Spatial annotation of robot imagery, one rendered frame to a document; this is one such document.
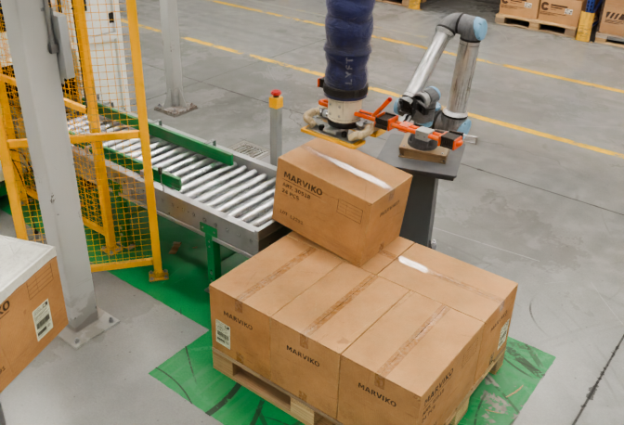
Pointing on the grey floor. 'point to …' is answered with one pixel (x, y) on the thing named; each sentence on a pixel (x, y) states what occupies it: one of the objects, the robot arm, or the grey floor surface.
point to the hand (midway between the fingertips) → (402, 113)
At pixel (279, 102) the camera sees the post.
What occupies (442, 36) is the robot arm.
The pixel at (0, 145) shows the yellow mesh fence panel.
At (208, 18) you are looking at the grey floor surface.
